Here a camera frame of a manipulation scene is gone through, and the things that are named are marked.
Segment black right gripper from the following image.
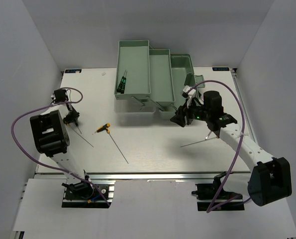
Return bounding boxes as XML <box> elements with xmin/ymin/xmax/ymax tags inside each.
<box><xmin>170</xmin><ymin>98</ymin><xmax>210</xmax><ymax>127</ymax></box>

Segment yellow black T-handle hex key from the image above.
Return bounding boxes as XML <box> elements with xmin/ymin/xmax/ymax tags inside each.
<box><xmin>180</xmin><ymin>137</ymin><xmax>217</xmax><ymax>147</ymax></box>

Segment green plastic toolbox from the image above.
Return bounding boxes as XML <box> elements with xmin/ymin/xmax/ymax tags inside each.
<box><xmin>114</xmin><ymin>40</ymin><xmax>205</xmax><ymax>126</ymax></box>

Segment small green black precision screwdriver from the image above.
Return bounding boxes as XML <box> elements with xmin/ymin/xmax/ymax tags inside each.
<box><xmin>116</xmin><ymin>80</ymin><xmax>121</xmax><ymax>93</ymax></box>

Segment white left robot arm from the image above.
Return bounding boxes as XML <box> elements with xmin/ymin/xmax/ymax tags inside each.
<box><xmin>30</xmin><ymin>89</ymin><xmax>94</xmax><ymax>199</ymax></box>

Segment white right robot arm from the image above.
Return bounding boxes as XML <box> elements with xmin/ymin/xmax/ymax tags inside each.
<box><xmin>170</xmin><ymin>86</ymin><xmax>292</xmax><ymax>207</ymax></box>

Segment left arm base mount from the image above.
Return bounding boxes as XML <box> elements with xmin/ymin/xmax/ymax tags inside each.
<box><xmin>61</xmin><ymin>181</ymin><xmax>111</xmax><ymax>209</ymax></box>

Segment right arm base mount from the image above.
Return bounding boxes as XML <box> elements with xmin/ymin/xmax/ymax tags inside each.
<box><xmin>191</xmin><ymin>171</ymin><xmax>245</xmax><ymax>212</ymax></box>

